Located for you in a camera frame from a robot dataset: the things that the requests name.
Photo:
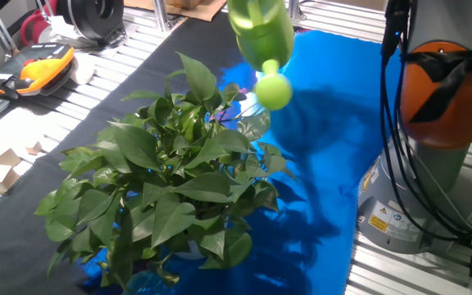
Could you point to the green plastic watering can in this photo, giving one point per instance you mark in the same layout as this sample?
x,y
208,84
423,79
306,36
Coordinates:
x,y
264,41

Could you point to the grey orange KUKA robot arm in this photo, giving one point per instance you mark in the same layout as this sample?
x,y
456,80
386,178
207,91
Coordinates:
x,y
445,102

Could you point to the green leafy pothos plant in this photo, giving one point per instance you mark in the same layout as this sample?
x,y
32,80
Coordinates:
x,y
170,184

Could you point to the blue and black cloth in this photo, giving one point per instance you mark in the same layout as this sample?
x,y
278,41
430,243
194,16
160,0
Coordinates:
x,y
322,205

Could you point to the brown cardboard box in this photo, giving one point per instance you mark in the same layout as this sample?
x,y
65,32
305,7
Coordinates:
x,y
182,3

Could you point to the white rounded object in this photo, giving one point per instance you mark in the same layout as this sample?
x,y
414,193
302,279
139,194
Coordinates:
x,y
82,71

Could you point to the flat cardboard sheet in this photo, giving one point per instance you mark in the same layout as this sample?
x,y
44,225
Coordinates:
x,y
137,5

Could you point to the black round spool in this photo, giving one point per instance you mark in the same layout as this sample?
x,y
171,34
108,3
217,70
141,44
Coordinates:
x,y
88,18

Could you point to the small wooden block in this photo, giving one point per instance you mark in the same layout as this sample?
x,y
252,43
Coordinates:
x,y
35,148

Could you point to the orange black teach pendant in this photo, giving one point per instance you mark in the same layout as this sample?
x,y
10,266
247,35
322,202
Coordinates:
x,y
43,69

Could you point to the red curved object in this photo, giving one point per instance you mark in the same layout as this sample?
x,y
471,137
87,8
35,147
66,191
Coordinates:
x,y
35,28

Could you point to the large wooden block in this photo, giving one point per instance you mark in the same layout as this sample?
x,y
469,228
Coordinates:
x,y
2,155

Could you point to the wooden cube block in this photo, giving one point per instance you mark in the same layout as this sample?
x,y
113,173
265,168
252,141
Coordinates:
x,y
0,178

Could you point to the aluminium frame post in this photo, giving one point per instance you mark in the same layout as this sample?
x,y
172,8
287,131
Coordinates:
x,y
297,10
161,14

